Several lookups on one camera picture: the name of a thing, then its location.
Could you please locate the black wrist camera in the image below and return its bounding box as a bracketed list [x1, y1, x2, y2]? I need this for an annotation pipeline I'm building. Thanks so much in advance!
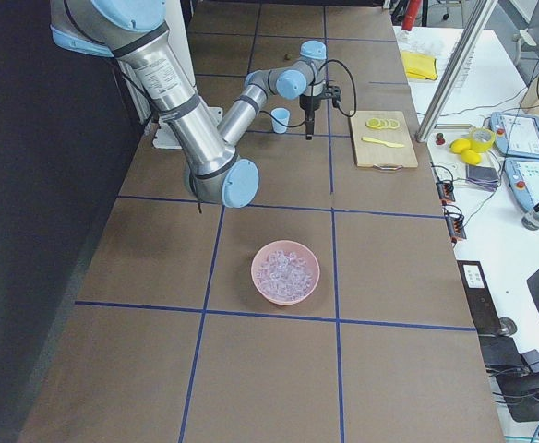
[322, 83, 341, 110]

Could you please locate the purple notebook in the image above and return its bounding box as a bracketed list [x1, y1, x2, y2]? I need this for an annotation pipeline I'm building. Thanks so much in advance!
[466, 164, 500, 191]

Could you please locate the pink bowl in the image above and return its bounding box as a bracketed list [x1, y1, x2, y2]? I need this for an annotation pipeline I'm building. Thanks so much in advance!
[250, 240, 321, 305]

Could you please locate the aluminium frame post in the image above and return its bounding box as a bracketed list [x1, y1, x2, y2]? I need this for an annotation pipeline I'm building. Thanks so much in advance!
[415, 0, 498, 142]

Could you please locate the yellow tape roll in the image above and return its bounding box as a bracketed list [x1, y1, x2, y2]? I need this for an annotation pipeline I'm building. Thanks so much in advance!
[469, 127, 496, 153]

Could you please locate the pile of clear ice cubes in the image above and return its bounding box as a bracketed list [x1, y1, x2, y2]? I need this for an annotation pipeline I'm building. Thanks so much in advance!
[254, 250, 314, 302]

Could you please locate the lower teach pendant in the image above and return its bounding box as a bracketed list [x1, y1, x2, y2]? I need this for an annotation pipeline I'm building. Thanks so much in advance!
[504, 157, 539, 212]

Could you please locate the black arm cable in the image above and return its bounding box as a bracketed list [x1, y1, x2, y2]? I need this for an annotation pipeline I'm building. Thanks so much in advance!
[258, 58, 359, 128]

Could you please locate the yellow cloth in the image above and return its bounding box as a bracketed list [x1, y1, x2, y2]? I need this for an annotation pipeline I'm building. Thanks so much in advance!
[401, 51, 438, 80]

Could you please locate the teach pendant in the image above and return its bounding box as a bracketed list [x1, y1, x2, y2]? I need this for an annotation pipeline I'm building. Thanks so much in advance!
[504, 157, 539, 212]
[489, 112, 539, 160]

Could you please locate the upper teach pendant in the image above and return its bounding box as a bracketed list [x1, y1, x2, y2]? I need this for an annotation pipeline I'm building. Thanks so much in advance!
[489, 112, 539, 160]

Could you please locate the red fire extinguisher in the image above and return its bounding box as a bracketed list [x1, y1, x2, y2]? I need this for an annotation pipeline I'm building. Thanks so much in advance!
[401, 0, 423, 31]

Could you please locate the black connector box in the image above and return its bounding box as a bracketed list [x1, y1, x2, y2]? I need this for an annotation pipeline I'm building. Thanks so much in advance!
[436, 181, 455, 205]
[445, 217, 466, 244]

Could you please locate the yellow lemon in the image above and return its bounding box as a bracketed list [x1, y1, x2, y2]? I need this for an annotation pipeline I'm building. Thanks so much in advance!
[461, 150, 482, 166]
[450, 138, 471, 154]

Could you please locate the light blue cup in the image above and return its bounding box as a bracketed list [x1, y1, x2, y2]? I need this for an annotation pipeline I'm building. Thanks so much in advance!
[270, 107, 291, 134]

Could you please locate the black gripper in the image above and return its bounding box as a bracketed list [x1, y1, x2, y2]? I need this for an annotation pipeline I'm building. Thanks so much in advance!
[299, 92, 322, 140]

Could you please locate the wooden cutting board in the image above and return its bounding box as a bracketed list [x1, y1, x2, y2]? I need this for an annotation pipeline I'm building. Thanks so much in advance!
[349, 111, 418, 171]

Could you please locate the crumpled clear plastic bag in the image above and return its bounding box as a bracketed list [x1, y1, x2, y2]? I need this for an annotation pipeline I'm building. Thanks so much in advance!
[395, 28, 444, 57]

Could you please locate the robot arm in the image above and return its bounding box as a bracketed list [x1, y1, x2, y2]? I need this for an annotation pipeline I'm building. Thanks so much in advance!
[50, 1, 328, 208]

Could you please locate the white tray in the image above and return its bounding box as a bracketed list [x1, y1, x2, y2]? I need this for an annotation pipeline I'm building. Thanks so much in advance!
[427, 123, 494, 184]

